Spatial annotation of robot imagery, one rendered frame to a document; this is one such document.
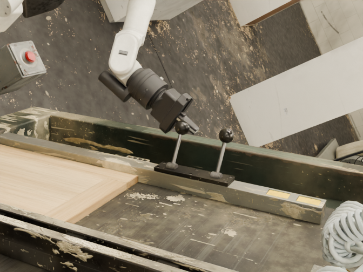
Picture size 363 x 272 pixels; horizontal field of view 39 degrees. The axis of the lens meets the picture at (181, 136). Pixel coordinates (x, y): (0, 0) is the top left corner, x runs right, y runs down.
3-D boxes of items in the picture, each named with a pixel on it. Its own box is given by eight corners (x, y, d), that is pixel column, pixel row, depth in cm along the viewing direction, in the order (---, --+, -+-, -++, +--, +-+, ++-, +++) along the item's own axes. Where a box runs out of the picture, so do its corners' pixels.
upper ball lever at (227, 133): (210, 180, 126) (223, 129, 128) (224, 183, 124) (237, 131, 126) (205, 177, 122) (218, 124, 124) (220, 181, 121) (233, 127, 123)
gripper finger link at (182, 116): (193, 133, 131) (176, 117, 132) (199, 130, 133) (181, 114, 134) (197, 128, 130) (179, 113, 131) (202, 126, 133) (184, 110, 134)
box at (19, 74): (0, 61, 182) (33, 39, 172) (14, 92, 182) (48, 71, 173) (-27, 66, 171) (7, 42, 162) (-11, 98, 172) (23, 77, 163)
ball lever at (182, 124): (167, 171, 131) (180, 121, 133) (180, 174, 129) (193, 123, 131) (161, 168, 127) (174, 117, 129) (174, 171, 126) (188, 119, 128)
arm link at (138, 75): (160, 82, 142) (130, 56, 144) (155, 70, 131) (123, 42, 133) (132, 111, 141) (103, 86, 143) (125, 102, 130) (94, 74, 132)
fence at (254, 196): (8, 144, 155) (7, 131, 154) (324, 215, 116) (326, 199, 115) (-4, 149, 151) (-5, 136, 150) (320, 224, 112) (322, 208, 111)
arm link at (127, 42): (135, 85, 139) (147, 40, 141) (129, 75, 130) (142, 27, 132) (112, 80, 140) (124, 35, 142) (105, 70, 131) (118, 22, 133)
